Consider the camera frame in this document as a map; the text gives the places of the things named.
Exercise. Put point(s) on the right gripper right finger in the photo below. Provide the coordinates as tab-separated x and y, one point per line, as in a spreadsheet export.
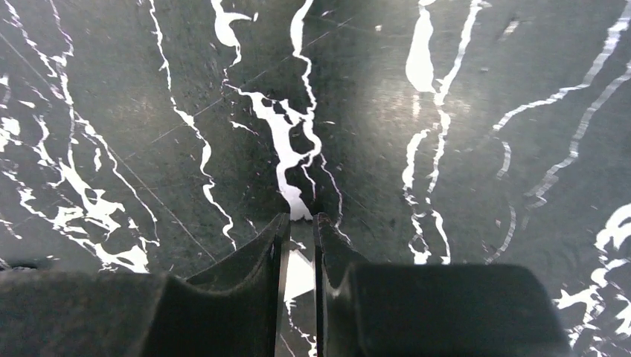
385	309

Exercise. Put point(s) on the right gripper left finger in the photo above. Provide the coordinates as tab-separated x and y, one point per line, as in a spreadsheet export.
230	309

